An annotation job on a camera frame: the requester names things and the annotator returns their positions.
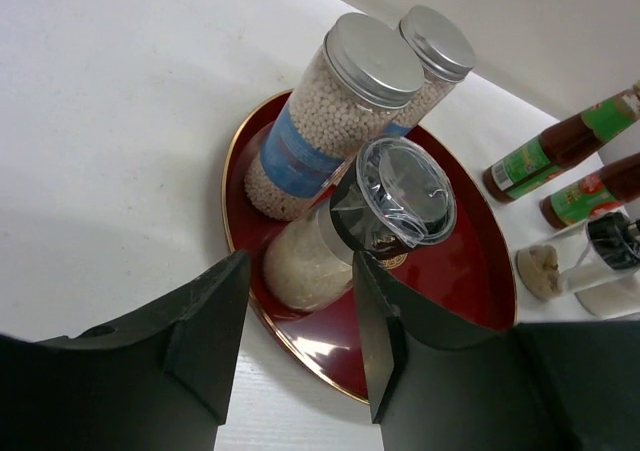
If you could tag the red sauce bottle yellow cap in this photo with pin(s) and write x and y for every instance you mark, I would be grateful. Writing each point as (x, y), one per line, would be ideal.
(561, 147)

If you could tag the white salt grinder black cap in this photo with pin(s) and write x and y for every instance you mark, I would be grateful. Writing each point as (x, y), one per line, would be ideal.
(393, 199)

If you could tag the beige spice grinder black cap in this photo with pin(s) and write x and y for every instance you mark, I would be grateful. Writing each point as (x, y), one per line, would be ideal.
(554, 267)

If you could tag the bead jar blue label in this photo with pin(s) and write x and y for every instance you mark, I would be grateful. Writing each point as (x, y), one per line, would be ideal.
(446, 57)
(362, 75)

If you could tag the white spice grinder black cap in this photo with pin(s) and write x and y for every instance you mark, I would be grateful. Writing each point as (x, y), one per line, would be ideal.
(601, 267)

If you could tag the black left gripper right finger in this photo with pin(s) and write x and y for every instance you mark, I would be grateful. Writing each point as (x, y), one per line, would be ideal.
(436, 381)

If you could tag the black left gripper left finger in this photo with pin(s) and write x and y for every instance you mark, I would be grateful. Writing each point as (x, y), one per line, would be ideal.
(157, 378)

